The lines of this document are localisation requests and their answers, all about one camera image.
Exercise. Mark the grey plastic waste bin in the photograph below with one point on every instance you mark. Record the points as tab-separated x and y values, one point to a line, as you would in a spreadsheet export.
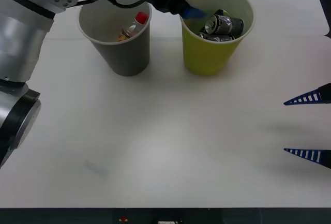
129	56

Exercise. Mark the yellow-green plastic waste bin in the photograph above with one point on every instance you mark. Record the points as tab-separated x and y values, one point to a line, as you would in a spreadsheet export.
207	56

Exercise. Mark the black drink can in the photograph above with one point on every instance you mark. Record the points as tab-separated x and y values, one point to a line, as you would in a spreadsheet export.
227	23

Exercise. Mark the silver and black left arm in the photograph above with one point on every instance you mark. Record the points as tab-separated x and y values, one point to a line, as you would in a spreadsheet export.
23	35

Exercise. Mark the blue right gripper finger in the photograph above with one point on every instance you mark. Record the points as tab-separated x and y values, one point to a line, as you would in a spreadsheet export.
314	156
313	97

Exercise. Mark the small bottle with red cap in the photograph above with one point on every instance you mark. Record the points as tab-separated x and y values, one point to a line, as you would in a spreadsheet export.
133	27

